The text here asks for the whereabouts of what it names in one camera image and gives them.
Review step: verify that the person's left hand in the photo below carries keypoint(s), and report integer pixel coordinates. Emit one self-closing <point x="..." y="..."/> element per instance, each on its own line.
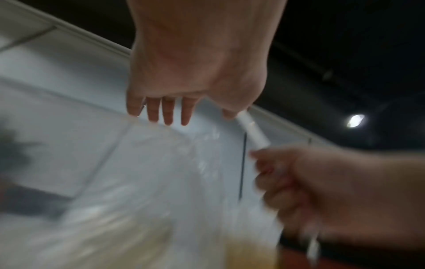
<point x="199" y="52"/>

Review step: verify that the person's right hand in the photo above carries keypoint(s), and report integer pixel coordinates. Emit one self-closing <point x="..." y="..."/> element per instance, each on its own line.
<point x="298" y="184"/>

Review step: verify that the yellow plastic jar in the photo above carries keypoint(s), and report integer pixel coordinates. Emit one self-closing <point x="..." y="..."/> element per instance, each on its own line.
<point x="252" y="254"/>

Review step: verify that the clear zip plastic bag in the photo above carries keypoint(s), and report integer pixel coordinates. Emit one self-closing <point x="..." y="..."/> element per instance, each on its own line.
<point x="149" y="184"/>

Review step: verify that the person's right forearm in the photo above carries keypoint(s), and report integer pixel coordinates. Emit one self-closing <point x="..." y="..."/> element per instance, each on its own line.
<point x="381" y="197"/>

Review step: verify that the round ceiling light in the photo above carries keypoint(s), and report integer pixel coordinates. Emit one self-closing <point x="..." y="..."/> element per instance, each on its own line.
<point x="356" y="120"/>

